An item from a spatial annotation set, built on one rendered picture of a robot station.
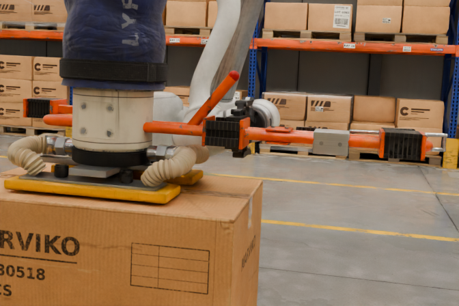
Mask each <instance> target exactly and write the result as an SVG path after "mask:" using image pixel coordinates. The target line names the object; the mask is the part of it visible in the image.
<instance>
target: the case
mask: <svg viewBox="0 0 459 306"><path fill-rule="evenodd" d="M24 173H27V170H24V168H21V167H18V168H16V169H11V170H9V171H4V172H2V173H0V306H257V299H258V273H259V259H260V233H261V220H262V193H263V180H257V179H248V178H231V177H222V176H205V175H203V178H201V179H200V180H198V181H197V182H196V183H194V184H193V185H185V184H179V185H180V194H179V195H177V196H176V197H174V198H173V199H171V200H170V201H169V202H167V203H166V204H158V203H150V202H142V201H128V200H121V199H107V198H100V197H86V196H78V195H65V194H57V193H43V192H36V191H22V190H15V189H6V188H5V187H4V181H5V179H8V178H12V177H14V176H19V175H21V174H24Z"/></svg>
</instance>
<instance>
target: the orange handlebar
mask: <svg viewBox="0 0 459 306"><path fill-rule="evenodd" d="M58 113H66V114H72V105H59V106H58ZM43 122H44V123H45V124H46V125H50V126H68V127H72V115H65V114H48V115H45V116H44V117H43ZM186 124H187V123H185V122H166V121H155V120H153V121H152V122H146V123H145V124H144V125H143V130H144V132H146V133H163V134H173V135H190V136H200V137H202V125H203V124H200V125H199V126H196V125H186ZM244 139H247V140H257V141H265V143H268V144H278V145H290V144H291V143H304V144H313V141H314V131H306V130H293V128H291V127H280V126H269V127H268V128H256V127H248V129H245V131H244ZM348 145H349V147H352V148H370V149H379V148H380V138H379V136H376V135H356V134H350V138H349V141H348ZM432 149H433V143H432V142H431V141H429V140H427V142H426V152H429V151H431V150H432Z"/></svg>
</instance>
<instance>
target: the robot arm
mask: <svg viewBox="0 0 459 306"><path fill-rule="evenodd" d="M216 1H217V6H218V13H217V19H216V21H215V24H214V27H213V29H212V32H211V34H210V37H209V38H208V41H207V43H206V46H205V48H204V51H203V53H202V55H201V58H200V60H199V63H198V65H197V67H196V69H195V72H194V75H193V78H192V81H191V86H190V92H189V107H185V106H183V102H182V100H181V99H180V98H179V97H178V96H177V95H175V94H174V93H172V92H154V110H153V120H155V121H166V122H185V123H188V122H189V121H190V119H191V118H192V117H193V116H194V115H195V114H196V113H197V111H198V110H199V109H200V107H201V106H202V105H203V104H204V103H205V101H207V99H208V98H209V97H210V96H211V94H212V93H213V92H214V91H215V89H216V88H217V87H218V86H219V85H220V84H221V83H222V81H223V80H224V79H225V78H226V76H227V75H228V74H229V73H230V72H231V71H233V70H235V71H237V72H238V73H239V76H240V75H241V72H242V68H243V66H244V63H245V59H246V56H247V53H248V50H249V46H250V43H251V40H252V37H253V33H254V31H255V26H256V24H257V21H258V18H259V15H260V11H261V9H262V4H263V2H264V0H216ZM238 81H239V79H238V80H237V82H235V84H234V85H233V86H232V87H231V88H230V90H229V91H228V92H227V93H226V95H224V97H223V98H222V99H221V100H220V101H219V103H218V104H217V105H216V106H215V108H214V109H213V110H212V111H211V112H210V113H209V114H208V116H210V115H215V121H216V117H226V121H238V122H239V121H240V120H243V119H245V118H246V117H250V127H256V128H268V127H269V126H279V123H280V115H279V112H278V109H277V107H276V106H275V105H274V104H273V103H272V102H270V101H268V100H265V99H257V100H254V98H253V97H242V100H236V99H235V97H234V94H235V91H236V88H237V85H238ZM201 142H202V137H200V136H190V135H173V134H163V133H152V145H160V144H163V145H169V146H171V145H183V146H186V145H194V144H200V145H201ZM206 147H207V148H208V150H209V157H210V156H215V155H217V154H222V153H224V152H226V151H228V150H232V152H233V154H232V156H233V158H244V157H246V156H247V155H251V147H249V145H248V146H246V147H245V148H243V149H242V150H239V149H238V147H237V148H229V147H219V146H210V145H207V146H206Z"/></svg>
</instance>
